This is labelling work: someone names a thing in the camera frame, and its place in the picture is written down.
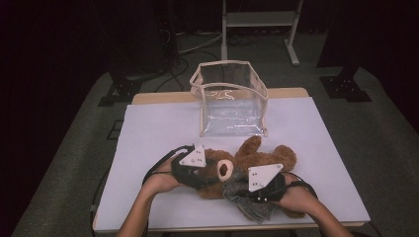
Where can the brown teddy bear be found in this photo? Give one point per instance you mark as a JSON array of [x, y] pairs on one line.
[[260, 159]]

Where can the white table mat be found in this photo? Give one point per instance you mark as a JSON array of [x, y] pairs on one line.
[[148, 131]]

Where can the person's right hand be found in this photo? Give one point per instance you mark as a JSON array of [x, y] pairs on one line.
[[296, 197]]

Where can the white metal stand frame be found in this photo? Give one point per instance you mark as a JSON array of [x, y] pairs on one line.
[[260, 19]]

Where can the person's left hand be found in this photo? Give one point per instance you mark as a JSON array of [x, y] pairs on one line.
[[161, 182]]

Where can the wooden table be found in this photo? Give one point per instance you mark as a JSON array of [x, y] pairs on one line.
[[158, 97]]

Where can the clear plastic bag beige trim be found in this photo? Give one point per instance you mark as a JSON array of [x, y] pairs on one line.
[[230, 118]]

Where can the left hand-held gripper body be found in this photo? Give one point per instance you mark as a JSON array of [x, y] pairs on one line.
[[194, 158]]

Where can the grey knitted cloth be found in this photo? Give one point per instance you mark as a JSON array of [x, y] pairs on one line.
[[250, 209]]

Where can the black stand base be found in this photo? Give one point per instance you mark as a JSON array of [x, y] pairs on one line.
[[123, 90], [346, 87]]

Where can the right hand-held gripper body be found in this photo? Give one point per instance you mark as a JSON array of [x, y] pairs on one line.
[[262, 176]]

